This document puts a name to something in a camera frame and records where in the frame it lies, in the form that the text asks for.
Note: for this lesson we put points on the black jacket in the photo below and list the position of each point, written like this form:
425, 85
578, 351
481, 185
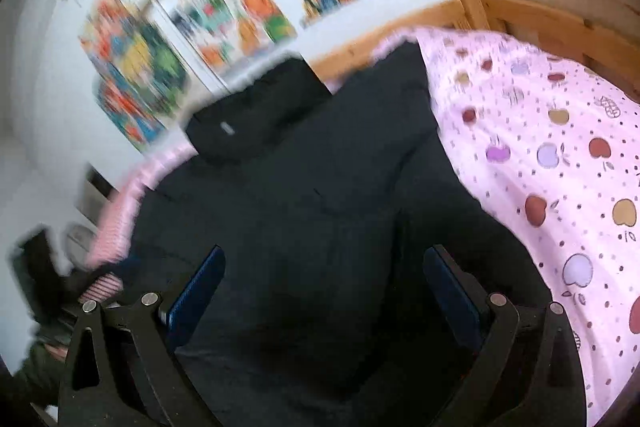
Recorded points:
310, 207

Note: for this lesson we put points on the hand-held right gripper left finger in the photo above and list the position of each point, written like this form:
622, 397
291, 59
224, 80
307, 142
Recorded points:
200, 292

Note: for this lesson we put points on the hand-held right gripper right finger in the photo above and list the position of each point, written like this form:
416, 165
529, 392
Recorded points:
452, 292

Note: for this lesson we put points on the white box appliance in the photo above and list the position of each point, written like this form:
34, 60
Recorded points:
95, 194

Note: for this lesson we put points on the person's left hand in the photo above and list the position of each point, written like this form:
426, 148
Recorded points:
56, 351

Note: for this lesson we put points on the white wall conduit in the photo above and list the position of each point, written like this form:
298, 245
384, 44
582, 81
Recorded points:
190, 49

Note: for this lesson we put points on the orange girl on blue drawing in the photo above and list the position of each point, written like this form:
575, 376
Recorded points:
127, 112

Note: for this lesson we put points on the ship and oranges drawing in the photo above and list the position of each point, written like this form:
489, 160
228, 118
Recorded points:
235, 17

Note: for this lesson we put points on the pink apple-print bedsheet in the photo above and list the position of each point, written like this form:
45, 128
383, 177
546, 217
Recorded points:
550, 187

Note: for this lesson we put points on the white electric fan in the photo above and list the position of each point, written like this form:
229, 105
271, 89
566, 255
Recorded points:
82, 242

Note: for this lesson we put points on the wooden bed frame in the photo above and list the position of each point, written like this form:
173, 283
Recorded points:
540, 17

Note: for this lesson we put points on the person's left forearm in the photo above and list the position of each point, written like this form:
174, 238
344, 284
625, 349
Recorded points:
35, 377

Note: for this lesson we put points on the blond child drawing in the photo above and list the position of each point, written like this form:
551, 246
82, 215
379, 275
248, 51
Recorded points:
135, 47

